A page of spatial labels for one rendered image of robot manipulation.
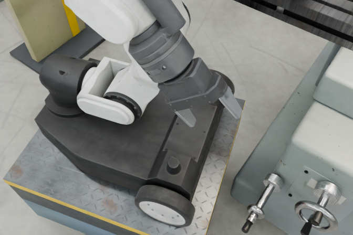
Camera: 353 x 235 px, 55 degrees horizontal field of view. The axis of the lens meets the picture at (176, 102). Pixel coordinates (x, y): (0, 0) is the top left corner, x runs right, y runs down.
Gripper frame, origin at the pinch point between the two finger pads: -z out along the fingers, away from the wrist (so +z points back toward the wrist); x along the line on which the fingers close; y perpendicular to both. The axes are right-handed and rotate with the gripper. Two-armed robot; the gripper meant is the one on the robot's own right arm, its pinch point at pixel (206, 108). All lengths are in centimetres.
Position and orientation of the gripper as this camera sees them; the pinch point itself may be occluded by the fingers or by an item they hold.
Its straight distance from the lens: 63.2
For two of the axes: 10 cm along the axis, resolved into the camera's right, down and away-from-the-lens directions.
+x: 7.5, -1.9, -6.4
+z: -5.7, -6.9, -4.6
